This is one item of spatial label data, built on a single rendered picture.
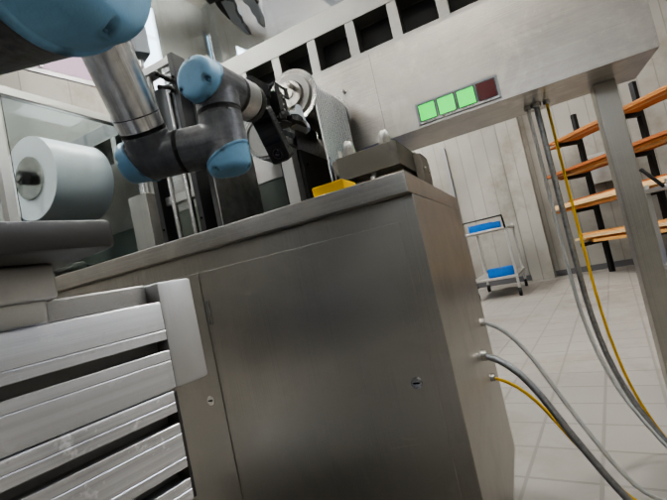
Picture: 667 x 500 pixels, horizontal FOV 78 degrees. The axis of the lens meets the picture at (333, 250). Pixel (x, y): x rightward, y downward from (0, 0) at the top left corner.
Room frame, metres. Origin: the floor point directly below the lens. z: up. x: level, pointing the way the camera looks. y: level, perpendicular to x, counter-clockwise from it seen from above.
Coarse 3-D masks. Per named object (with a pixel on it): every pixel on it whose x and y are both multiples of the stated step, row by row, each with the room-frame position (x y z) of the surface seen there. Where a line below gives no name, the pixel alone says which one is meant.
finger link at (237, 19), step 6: (228, 0) 0.91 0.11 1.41; (234, 0) 0.92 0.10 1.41; (228, 6) 0.92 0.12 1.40; (234, 6) 0.92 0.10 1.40; (228, 12) 0.93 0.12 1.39; (234, 12) 0.93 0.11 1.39; (240, 12) 0.97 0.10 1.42; (234, 18) 0.94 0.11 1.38; (240, 18) 0.94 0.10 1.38; (234, 24) 0.95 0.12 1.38; (240, 24) 0.95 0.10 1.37; (246, 30) 0.96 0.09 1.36
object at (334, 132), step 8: (320, 112) 1.11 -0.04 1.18; (328, 112) 1.16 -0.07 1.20; (320, 120) 1.09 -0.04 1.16; (328, 120) 1.15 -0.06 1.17; (336, 120) 1.21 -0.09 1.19; (320, 128) 1.10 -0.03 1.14; (328, 128) 1.14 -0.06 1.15; (336, 128) 1.20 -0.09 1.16; (344, 128) 1.26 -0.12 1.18; (328, 136) 1.12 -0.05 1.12; (336, 136) 1.19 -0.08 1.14; (344, 136) 1.25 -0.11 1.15; (328, 144) 1.11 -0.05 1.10; (336, 144) 1.17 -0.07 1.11; (352, 144) 1.30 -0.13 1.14; (328, 152) 1.10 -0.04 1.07; (336, 152) 1.16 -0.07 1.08; (328, 160) 1.10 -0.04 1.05
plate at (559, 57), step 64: (512, 0) 1.16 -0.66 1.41; (576, 0) 1.10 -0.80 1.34; (640, 0) 1.05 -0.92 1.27; (384, 64) 1.33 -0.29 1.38; (448, 64) 1.25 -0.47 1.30; (512, 64) 1.18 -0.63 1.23; (576, 64) 1.12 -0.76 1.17; (640, 64) 1.15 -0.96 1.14; (384, 128) 1.35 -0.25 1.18; (448, 128) 1.37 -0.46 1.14
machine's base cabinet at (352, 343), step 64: (192, 256) 0.96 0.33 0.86; (256, 256) 0.89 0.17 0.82; (320, 256) 0.83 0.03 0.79; (384, 256) 0.77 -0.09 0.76; (448, 256) 0.94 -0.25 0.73; (256, 320) 0.90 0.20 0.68; (320, 320) 0.84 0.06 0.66; (384, 320) 0.78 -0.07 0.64; (448, 320) 0.79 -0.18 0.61; (192, 384) 0.99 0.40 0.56; (256, 384) 0.92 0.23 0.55; (320, 384) 0.85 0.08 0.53; (384, 384) 0.79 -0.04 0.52; (448, 384) 0.75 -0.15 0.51; (192, 448) 1.01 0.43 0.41; (256, 448) 0.93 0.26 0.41; (320, 448) 0.86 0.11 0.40; (384, 448) 0.81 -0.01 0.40; (448, 448) 0.76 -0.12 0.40; (512, 448) 1.26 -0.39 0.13
